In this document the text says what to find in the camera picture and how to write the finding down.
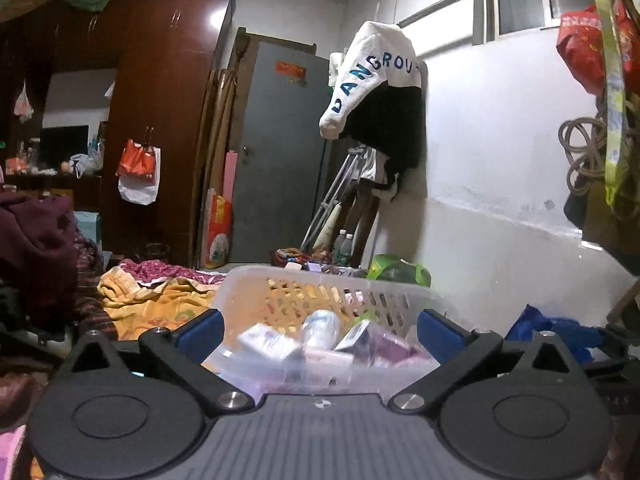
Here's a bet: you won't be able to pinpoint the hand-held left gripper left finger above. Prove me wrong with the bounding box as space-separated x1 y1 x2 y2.
57 308 257 417

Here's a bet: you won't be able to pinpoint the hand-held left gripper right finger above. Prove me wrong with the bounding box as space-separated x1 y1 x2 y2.
386 308 587 417

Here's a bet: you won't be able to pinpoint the purple and white box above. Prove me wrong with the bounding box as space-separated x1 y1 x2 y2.
236 322 302 362

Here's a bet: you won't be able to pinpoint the silver and white box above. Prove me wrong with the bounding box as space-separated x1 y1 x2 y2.
334 319 372 354

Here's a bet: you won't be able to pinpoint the white plastic laundry basket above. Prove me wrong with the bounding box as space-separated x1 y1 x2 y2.
201 265 462 397

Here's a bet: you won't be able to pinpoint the pink medicine box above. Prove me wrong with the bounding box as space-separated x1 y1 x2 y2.
303 348 357 370

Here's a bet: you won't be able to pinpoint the yellow patterned blanket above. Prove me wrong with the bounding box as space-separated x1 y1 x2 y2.
96 259 227 342

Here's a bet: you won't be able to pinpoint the green bag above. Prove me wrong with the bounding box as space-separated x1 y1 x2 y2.
366 253 432 289

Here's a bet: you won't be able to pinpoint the orange and white sack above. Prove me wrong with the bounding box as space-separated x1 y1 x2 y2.
204 187 234 271

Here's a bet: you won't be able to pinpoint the blue fabric bag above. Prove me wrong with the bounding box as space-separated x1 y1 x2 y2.
504 303 610 367

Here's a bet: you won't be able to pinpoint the plastic bottles on floor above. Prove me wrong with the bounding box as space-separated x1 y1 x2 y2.
332 229 354 267

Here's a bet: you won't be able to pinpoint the pink board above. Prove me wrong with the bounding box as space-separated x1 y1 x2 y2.
223 148 236 202

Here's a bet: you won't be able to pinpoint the metal crutches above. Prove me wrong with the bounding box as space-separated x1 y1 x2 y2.
299 144 367 253

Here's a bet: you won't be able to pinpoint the orange and white plastic bag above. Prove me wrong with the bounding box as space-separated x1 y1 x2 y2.
115 138 162 206

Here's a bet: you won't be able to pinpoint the maroon clothing pile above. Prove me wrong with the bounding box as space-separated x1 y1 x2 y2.
0 194 80 333

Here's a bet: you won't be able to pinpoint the grey door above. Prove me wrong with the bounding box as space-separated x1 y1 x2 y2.
229 40 332 267

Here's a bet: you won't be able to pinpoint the black hanging garment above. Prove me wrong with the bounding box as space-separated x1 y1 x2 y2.
341 84 427 204

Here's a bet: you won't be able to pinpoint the brown wooden wardrobe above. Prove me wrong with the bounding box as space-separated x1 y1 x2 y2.
0 0 234 267

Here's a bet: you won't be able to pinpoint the black monitor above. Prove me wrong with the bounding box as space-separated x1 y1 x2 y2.
39 124 90 169

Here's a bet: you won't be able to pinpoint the white lettered sweatshirt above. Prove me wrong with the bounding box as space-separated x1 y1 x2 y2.
319 20 422 141

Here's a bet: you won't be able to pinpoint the small pink hanging bag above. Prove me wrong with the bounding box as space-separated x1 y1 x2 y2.
13 82 35 124

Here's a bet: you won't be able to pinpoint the red plastic bag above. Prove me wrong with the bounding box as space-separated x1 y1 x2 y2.
556 4 640 99

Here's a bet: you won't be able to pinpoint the window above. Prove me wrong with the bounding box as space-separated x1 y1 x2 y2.
472 0 592 47

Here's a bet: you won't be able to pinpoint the coiled grey rope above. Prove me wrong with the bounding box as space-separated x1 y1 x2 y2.
557 114 622 199

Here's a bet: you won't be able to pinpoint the yellow-green strap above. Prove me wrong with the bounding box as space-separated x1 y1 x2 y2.
581 0 632 207

